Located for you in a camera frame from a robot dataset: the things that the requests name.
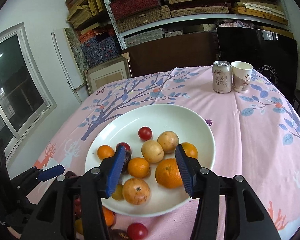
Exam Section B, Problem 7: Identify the red cherry tomato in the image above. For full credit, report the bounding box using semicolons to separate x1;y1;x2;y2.
127;223;148;240
138;126;153;141
74;197;82;218
116;142;131;153

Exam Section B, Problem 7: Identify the window with grey frame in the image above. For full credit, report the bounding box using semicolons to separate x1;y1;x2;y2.
0;23;56;157

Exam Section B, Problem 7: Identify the yellow-green orange tomato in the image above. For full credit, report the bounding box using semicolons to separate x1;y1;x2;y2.
75;218;83;235

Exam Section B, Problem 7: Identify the smooth orange tomato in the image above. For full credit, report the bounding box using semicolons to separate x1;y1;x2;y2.
181;142;198;159

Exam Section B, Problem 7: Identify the pink drink can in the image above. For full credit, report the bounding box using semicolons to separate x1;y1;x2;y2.
212;61;232;94

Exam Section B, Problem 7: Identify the small yellow-green tomato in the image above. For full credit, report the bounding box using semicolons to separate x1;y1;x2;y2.
111;184;124;200

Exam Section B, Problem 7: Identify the pink deer tablecloth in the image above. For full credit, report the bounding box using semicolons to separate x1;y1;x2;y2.
35;67;300;239

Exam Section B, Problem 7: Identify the large textured orange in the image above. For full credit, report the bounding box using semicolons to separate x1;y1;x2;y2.
155;158;183;189

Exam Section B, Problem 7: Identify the white paper cup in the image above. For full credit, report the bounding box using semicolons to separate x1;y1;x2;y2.
231;61;254;93

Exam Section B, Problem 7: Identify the framed picture leaning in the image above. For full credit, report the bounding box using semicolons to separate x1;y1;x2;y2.
85;53;132;95

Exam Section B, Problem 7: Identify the small orange tomato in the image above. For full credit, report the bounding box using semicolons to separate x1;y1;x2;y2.
96;145;115;160

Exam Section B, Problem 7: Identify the dark red plum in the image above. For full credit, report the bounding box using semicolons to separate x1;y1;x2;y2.
121;151;131;174

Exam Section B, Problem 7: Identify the metal storage shelf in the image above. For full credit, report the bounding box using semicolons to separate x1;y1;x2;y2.
103;0;291;49

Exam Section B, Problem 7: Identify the pale yellow round fruit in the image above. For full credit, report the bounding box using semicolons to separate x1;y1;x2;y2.
141;140;164;164
157;131;179;154

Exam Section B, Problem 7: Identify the orange-yellow passion fruit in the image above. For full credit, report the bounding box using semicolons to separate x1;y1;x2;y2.
122;178;151;205

